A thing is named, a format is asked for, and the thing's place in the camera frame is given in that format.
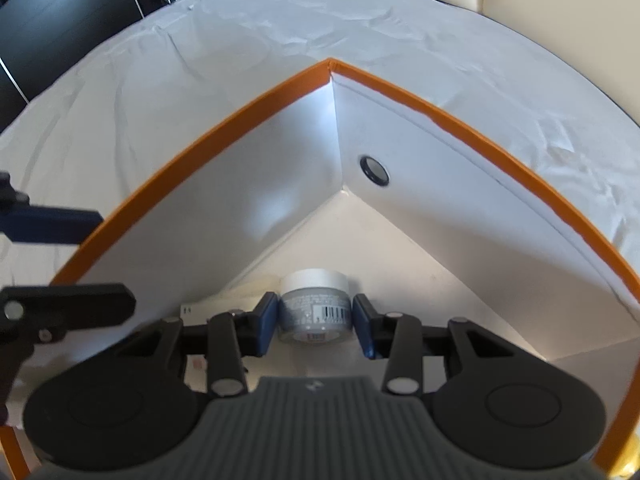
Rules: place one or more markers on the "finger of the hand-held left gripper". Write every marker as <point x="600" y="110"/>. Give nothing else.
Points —
<point x="65" y="305"/>
<point x="50" y="224"/>

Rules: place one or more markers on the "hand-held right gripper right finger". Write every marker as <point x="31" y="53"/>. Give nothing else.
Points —
<point x="363" y="326"/>

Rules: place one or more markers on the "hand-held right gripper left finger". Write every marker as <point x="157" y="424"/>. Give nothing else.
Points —
<point x="267" y="321"/>

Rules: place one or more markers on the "small grey cosmetic jar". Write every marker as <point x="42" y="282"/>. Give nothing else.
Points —
<point x="312" y="305"/>

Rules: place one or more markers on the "orange cardboard box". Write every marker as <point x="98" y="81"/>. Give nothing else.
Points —
<point x="450" y="210"/>

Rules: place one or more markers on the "dark wardrobe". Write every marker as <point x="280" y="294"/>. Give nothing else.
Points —
<point x="60" y="25"/>

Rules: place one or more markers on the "cream padded headboard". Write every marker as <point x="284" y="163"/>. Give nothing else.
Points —
<point x="550" y="0"/>

